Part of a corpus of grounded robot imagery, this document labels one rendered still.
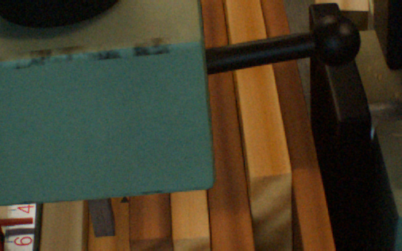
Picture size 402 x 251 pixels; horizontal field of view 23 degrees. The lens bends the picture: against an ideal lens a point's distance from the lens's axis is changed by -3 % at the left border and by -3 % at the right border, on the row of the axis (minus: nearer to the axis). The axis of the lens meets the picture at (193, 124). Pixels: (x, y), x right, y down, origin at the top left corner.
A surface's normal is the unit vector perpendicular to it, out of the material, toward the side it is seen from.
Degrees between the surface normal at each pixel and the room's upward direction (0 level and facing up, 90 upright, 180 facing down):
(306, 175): 0
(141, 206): 0
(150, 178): 90
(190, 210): 0
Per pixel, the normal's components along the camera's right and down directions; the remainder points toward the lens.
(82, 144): 0.05, 0.64
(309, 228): -0.08, -0.76
